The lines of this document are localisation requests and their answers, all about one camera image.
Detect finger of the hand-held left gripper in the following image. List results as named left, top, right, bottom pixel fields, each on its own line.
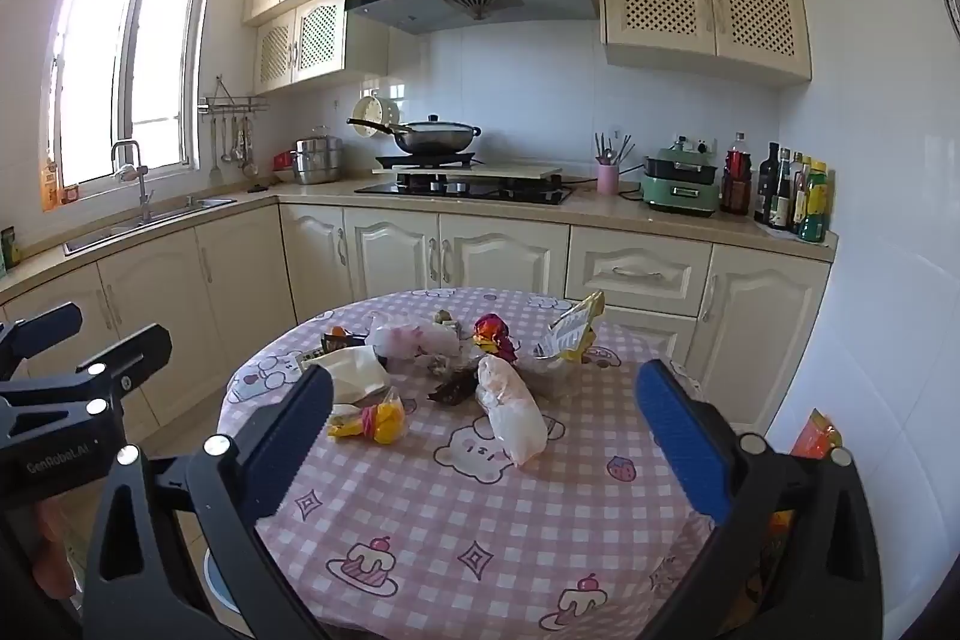
left=0, top=302, right=83, bottom=382
left=0, top=323, right=173, bottom=443

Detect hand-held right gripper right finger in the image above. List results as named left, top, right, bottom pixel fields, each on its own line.
left=634, top=358, right=884, bottom=640

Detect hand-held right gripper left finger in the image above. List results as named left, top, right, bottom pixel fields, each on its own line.
left=81, top=364, right=335, bottom=640

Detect clear plastic bag red print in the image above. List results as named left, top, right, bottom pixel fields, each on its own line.
left=370, top=317, right=464, bottom=361

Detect red yellow foil wrapper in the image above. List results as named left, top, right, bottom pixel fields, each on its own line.
left=472, top=313, right=520, bottom=365

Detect yellow pink plastic wrapper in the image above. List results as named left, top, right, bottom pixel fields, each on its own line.
left=327, top=386, right=407, bottom=447

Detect white crumpled paper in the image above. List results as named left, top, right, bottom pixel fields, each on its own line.
left=300, top=346, right=391, bottom=405

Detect steel sink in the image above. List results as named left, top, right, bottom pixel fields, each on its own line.
left=64, top=196, right=238, bottom=256

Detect orange plastic bag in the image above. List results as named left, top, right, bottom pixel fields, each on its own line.
left=750, top=409, right=845, bottom=618

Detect orange bottle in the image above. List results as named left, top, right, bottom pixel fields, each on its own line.
left=39, top=156, right=62, bottom=213

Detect steel faucet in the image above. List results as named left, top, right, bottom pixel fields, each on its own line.
left=111, top=139, right=155, bottom=226

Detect yellow snack packet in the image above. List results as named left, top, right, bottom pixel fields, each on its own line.
left=533, top=290, right=606, bottom=364

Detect white plastic bag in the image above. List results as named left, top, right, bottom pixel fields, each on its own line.
left=475, top=355, right=549, bottom=467

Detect dark brown wrapper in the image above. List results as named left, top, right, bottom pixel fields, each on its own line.
left=427, top=373, right=482, bottom=405

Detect cream base cabinets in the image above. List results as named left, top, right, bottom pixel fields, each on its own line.
left=0, top=201, right=835, bottom=461

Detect green electric cooker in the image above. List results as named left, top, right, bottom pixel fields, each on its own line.
left=640, top=139, right=719, bottom=218

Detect steel steamer pot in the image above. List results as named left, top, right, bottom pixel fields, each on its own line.
left=291, top=125, right=347, bottom=186

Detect dark bottle red label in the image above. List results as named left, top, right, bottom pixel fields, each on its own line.
left=721, top=131, right=754, bottom=216

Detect green yellow bottle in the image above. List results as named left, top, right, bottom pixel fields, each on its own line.
left=799, top=160, right=830, bottom=244

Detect brown sauce bottle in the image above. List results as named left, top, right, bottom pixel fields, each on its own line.
left=791, top=152, right=812, bottom=235

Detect kitchen window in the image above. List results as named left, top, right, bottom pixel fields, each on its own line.
left=43, top=0, right=209, bottom=191

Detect black pan support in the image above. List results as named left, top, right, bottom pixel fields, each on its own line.
left=375, top=152, right=482, bottom=171

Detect black glass gas hob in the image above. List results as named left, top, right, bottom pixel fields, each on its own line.
left=354, top=175, right=575, bottom=207

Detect small cream lattice cabinet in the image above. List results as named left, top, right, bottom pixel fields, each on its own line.
left=253, top=0, right=392, bottom=96

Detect cream perforated colander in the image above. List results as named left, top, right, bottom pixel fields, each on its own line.
left=352, top=92, right=403, bottom=140

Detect steel wok with lid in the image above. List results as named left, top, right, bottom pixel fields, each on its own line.
left=346, top=114, right=483, bottom=156

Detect large cream lattice cabinet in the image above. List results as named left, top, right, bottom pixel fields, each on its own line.
left=596, top=0, right=814, bottom=85

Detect wall utensil rack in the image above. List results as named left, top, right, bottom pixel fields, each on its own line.
left=199, top=74, right=269, bottom=115

